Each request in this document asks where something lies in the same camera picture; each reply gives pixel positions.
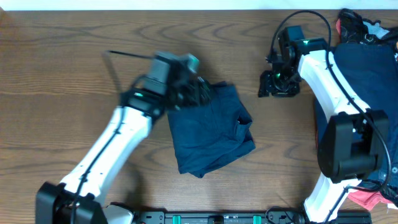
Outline navy blue shorts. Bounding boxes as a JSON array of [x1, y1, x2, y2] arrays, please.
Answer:
[[167, 82, 256, 178]]

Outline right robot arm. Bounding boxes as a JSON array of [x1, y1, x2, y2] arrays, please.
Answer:
[[258, 26, 389, 223]]

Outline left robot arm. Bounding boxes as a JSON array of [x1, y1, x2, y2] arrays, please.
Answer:
[[35, 50, 213, 223]]

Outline navy garment on pile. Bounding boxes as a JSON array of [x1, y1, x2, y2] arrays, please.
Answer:
[[314, 42, 398, 200]]

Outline black patterned garment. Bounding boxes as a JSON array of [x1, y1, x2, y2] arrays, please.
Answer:
[[336, 8, 397, 50]]

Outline pink red garment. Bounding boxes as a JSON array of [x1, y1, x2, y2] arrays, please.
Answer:
[[348, 45, 397, 210]]

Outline left black camera cable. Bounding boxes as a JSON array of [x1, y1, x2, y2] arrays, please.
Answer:
[[70, 50, 156, 224]]

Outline black camera cable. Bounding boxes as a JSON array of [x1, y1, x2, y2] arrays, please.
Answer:
[[70, 50, 156, 224], [269, 9, 392, 224]]

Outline right black camera cable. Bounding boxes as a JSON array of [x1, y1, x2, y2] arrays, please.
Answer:
[[269, 9, 392, 224]]

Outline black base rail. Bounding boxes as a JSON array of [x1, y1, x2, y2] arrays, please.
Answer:
[[102, 202, 374, 224]]

